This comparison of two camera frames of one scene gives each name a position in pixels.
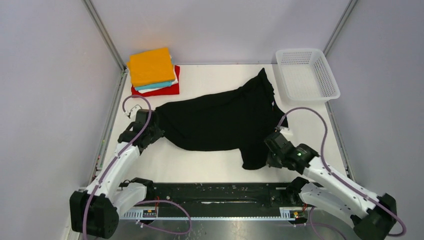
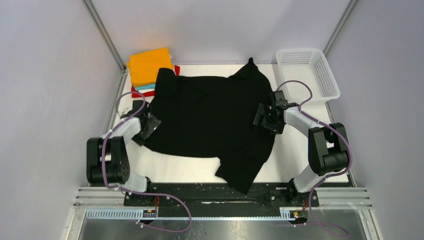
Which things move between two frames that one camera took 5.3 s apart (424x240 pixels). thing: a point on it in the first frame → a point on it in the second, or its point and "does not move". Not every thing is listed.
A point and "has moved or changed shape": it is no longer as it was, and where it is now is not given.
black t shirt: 242,121 has moved or changed shape
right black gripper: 272,163 → 264,110
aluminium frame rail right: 348,11 does not move
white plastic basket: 306,75 does not move
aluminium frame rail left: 122,66 does not move
